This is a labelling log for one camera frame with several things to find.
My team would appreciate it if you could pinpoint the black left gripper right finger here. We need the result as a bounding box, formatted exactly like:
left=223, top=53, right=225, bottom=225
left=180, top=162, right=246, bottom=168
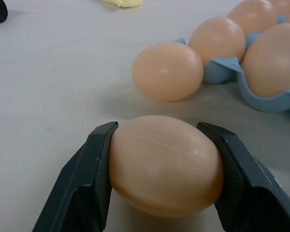
left=196, top=121, right=290, bottom=232

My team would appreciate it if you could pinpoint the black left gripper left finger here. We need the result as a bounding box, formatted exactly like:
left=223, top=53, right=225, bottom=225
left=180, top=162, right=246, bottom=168
left=31, top=121, right=119, bottom=232

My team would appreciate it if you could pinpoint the beige egg with seam line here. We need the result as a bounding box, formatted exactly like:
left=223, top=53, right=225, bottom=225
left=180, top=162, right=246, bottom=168
left=108, top=115, right=224, bottom=218

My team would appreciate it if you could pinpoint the light blue egg carton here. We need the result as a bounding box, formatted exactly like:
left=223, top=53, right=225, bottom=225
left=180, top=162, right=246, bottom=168
left=175, top=15, right=290, bottom=113

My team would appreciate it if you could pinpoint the beige plastic egg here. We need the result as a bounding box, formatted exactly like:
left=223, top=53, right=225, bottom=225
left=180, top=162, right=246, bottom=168
left=270, top=0, right=290, bottom=17
left=188, top=16, right=246, bottom=63
left=242, top=23, right=290, bottom=98
left=227, top=0, right=278, bottom=33
left=131, top=42, right=204, bottom=102

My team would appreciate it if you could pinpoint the pale yellow object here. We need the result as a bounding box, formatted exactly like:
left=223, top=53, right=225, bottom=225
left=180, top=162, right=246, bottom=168
left=99, top=0, right=144, bottom=8

